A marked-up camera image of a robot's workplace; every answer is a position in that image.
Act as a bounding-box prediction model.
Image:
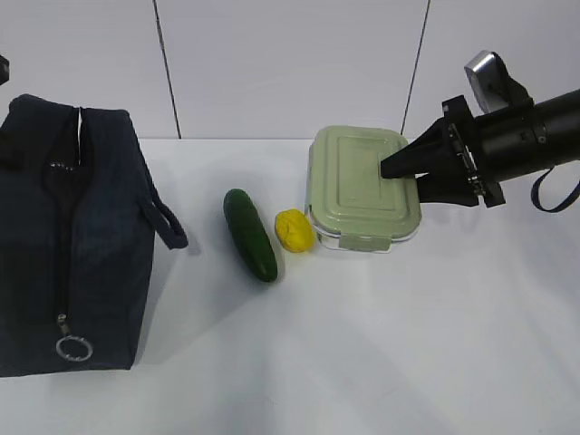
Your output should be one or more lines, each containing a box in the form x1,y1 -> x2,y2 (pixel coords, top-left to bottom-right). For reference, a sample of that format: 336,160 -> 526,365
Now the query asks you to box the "yellow lemon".
275,208 -> 314,253

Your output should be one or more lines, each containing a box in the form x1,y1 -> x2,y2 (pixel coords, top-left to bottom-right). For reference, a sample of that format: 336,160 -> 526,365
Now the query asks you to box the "navy blue lunch bag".
1,94 -> 189,378

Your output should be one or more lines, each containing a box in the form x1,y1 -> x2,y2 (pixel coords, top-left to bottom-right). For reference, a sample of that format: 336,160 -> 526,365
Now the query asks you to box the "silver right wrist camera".
464,50 -> 532,114

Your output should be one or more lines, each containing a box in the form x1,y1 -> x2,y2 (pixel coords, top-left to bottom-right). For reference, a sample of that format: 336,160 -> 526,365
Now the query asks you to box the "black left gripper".
0,55 -> 10,85

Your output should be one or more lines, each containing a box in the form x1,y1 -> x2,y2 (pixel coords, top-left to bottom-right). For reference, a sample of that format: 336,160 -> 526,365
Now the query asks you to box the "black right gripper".
381,96 -> 537,208

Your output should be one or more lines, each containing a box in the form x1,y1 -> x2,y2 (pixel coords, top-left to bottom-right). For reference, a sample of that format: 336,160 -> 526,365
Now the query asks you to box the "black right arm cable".
530,165 -> 580,214

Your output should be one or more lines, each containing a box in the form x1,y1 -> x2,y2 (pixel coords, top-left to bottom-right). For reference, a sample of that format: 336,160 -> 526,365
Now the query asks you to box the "green lidded food container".
305,125 -> 421,253

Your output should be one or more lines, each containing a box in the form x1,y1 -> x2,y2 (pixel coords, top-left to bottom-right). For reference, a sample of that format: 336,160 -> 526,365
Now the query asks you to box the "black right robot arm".
381,92 -> 579,208

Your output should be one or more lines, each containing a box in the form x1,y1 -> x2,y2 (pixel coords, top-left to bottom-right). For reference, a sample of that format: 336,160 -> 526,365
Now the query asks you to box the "green cucumber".
223,188 -> 278,283

